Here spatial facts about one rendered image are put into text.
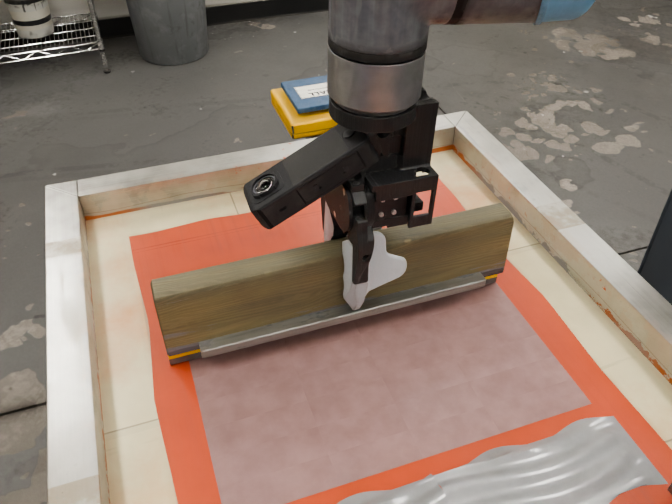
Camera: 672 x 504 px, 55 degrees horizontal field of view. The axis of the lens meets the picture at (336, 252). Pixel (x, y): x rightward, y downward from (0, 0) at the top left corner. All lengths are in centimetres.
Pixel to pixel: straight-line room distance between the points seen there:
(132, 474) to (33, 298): 171
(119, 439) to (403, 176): 34
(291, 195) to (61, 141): 258
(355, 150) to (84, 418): 31
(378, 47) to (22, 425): 162
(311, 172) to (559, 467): 32
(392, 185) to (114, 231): 40
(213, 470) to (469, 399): 24
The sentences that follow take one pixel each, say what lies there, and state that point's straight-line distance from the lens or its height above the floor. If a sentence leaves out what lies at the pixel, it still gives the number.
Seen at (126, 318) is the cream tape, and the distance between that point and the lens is 71.
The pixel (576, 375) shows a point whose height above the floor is 95.
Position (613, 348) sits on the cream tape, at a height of 95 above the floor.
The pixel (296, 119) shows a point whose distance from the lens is 101.
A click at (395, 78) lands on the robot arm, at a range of 49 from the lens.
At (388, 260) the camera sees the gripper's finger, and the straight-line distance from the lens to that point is 59.
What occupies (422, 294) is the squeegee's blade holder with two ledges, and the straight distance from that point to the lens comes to 65.
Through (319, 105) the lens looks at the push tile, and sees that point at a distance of 102.
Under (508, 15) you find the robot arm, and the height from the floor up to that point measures 127.
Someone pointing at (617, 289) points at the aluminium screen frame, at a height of 99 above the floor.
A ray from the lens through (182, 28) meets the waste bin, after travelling 354.
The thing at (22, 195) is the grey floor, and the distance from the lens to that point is 277.
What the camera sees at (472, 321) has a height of 95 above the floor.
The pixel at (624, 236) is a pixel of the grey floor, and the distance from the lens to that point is 251.
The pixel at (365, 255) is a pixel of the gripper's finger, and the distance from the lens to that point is 56.
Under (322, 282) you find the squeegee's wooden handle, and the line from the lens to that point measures 60.
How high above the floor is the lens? 144
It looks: 40 degrees down
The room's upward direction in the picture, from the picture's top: straight up
